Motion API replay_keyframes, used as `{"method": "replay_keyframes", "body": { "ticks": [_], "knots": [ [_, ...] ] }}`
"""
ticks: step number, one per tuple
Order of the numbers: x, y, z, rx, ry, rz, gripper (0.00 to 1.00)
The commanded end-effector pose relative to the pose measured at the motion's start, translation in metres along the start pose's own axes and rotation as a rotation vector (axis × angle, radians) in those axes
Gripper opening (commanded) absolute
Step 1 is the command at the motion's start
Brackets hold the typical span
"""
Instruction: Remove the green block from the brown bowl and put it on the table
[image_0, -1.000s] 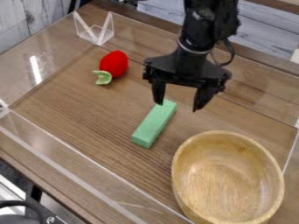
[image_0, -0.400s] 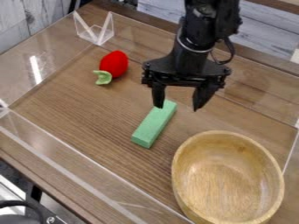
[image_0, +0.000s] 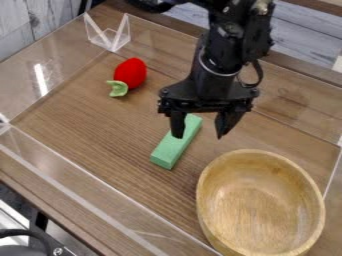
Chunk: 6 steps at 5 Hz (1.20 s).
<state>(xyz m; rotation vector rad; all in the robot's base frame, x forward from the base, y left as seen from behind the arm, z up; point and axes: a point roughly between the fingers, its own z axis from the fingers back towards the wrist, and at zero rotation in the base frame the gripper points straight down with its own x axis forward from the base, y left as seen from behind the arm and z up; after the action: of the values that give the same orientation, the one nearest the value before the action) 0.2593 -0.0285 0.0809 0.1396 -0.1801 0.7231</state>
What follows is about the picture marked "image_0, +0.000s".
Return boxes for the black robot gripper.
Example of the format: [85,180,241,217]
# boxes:
[157,54,259,139]

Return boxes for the green rectangular block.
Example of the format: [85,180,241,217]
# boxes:
[149,114,203,170]

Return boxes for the brown wooden bowl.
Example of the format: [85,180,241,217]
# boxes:
[196,149,326,256]

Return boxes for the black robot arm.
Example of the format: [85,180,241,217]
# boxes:
[125,0,275,139]

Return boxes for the red plush strawberry toy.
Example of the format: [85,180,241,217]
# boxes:
[105,58,147,97]

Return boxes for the black table leg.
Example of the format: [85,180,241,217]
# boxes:
[29,210,48,238]

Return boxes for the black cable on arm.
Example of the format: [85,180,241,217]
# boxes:
[235,59,264,89]

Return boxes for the clear acrylic tray wall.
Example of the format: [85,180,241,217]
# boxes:
[0,18,342,256]

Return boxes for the clear acrylic corner bracket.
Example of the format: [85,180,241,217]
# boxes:
[82,14,131,53]

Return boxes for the black cable under table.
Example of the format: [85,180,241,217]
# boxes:
[0,228,45,256]

